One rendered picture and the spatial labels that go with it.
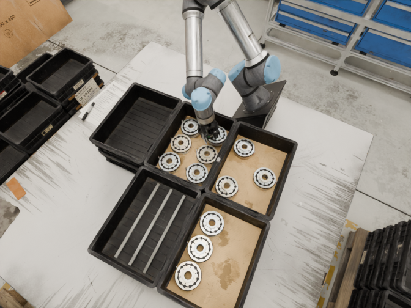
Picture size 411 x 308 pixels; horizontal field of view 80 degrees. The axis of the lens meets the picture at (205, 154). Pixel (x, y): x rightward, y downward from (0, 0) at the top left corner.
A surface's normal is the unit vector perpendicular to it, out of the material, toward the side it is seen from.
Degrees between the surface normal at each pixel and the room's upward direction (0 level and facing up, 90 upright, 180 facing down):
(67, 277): 0
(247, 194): 0
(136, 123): 0
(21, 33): 72
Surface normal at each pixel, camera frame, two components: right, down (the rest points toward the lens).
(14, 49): 0.82, 0.29
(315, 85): -0.01, -0.47
